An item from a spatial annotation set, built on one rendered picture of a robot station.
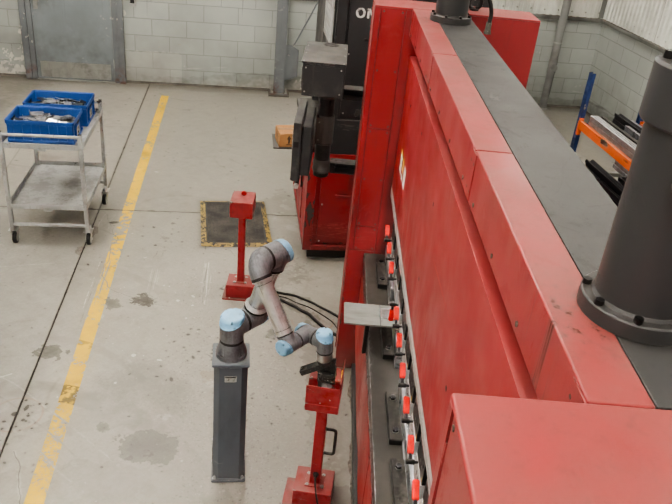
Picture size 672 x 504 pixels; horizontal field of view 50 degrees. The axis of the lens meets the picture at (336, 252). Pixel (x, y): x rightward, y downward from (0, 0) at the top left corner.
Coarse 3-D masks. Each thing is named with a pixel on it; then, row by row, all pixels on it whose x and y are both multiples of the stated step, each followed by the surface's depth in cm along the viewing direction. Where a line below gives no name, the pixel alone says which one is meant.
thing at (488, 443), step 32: (448, 416) 99; (480, 416) 95; (512, 416) 96; (544, 416) 96; (576, 416) 97; (608, 416) 98; (640, 416) 98; (448, 448) 99; (480, 448) 90; (512, 448) 90; (544, 448) 91; (576, 448) 92; (608, 448) 92; (640, 448) 93; (448, 480) 97; (480, 480) 85; (512, 480) 86; (544, 480) 86; (576, 480) 87; (608, 480) 87; (640, 480) 88
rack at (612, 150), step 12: (588, 84) 519; (588, 96) 521; (636, 120) 540; (576, 132) 534; (588, 132) 517; (576, 144) 539; (600, 144) 500; (612, 144) 488; (612, 156) 483; (624, 156) 469
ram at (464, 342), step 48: (432, 144) 272; (432, 192) 262; (432, 240) 253; (480, 240) 194; (432, 288) 244; (480, 288) 176; (432, 336) 237; (480, 336) 172; (432, 384) 229; (480, 384) 168; (528, 384) 141; (432, 432) 222
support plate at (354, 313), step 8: (344, 304) 356; (352, 304) 357; (360, 304) 357; (368, 304) 358; (344, 312) 350; (352, 312) 350; (360, 312) 351; (368, 312) 352; (376, 312) 352; (344, 320) 344; (352, 320) 344; (360, 320) 345; (368, 320) 346; (376, 320) 346; (384, 320) 347
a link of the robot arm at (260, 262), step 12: (252, 252) 317; (264, 252) 314; (252, 264) 313; (264, 264) 313; (252, 276) 313; (264, 276) 312; (264, 288) 313; (264, 300) 314; (276, 300) 315; (276, 312) 314; (276, 324) 315; (288, 324) 317; (276, 336) 318; (288, 336) 315; (300, 336) 320; (276, 348) 316; (288, 348) 314
